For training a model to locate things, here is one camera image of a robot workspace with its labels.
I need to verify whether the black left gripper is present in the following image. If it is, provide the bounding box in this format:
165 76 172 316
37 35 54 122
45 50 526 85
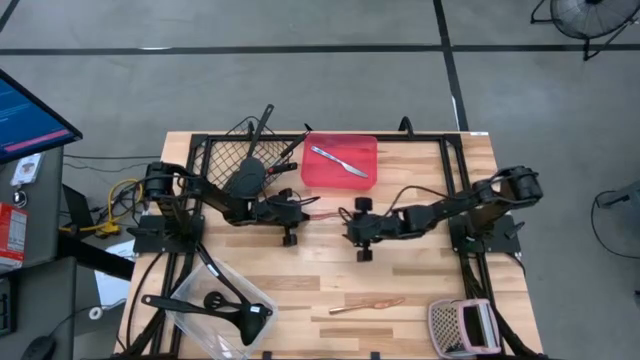
254 187 313 248

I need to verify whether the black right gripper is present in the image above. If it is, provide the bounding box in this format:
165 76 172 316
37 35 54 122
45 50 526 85
338 196 389 264

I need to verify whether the silver butter knife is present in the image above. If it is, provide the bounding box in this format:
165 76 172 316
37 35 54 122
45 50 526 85
309 144 370 180

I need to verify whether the all-black solid turner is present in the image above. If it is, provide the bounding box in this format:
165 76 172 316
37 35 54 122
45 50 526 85
221 103 276 201

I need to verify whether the black spatula steel neck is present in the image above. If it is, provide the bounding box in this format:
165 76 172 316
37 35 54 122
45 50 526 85
277 128 313 160

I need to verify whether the black ladle with slim handle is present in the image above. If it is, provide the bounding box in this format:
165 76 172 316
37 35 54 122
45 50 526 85
196 241 274 321

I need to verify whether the black slotted turner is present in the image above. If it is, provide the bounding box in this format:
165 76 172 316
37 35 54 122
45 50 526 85
202 290 275 317

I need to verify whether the black ladle with thick handle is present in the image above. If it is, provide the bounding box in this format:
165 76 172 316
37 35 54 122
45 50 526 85
141 293 269 347

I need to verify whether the red plastic container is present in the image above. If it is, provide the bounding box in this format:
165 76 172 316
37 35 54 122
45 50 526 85
300 132 379 191

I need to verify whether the wooden spatula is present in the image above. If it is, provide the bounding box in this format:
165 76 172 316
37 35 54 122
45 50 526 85
327 297 406 315

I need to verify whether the pink utensil caddy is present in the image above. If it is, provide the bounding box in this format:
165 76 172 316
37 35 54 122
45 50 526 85
427 298 503 359

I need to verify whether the clear plastic container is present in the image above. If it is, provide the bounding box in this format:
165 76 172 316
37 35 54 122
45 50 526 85
162 258 280 360

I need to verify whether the white paper sheet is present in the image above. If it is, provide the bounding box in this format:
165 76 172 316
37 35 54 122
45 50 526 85
93 238 137 309

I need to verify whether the grey desk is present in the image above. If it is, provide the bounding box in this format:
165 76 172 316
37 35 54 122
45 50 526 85
0 144 79 360

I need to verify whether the white badge card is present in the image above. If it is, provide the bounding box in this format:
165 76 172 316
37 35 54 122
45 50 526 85
9 152 45 189

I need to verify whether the blue screen computer monitor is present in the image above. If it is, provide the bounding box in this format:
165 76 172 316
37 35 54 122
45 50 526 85
0 68 84 165

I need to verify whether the red printed box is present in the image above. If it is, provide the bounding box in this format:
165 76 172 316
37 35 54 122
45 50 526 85
0 202 29 271

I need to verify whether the black computer mouse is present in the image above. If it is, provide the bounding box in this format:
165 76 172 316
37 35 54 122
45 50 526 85
18 335 55 360

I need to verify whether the black keyboard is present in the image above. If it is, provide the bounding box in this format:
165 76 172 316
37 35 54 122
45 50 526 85
0 292 12 337

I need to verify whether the black floor fan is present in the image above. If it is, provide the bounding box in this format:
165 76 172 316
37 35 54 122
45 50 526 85
529 0 640 62

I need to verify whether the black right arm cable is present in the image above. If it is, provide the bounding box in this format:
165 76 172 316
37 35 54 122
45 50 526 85
388 184 452 212

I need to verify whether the black wire basket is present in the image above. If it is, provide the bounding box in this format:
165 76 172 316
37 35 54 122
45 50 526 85
202 115 292 214

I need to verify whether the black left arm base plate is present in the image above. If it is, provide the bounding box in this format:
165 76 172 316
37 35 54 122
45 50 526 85
132 213 206 255

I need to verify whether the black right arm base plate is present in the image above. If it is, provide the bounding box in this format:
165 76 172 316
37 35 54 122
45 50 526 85
447 213 522 255

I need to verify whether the yellow cable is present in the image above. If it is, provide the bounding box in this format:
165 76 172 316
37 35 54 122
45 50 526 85
58 177 146 239

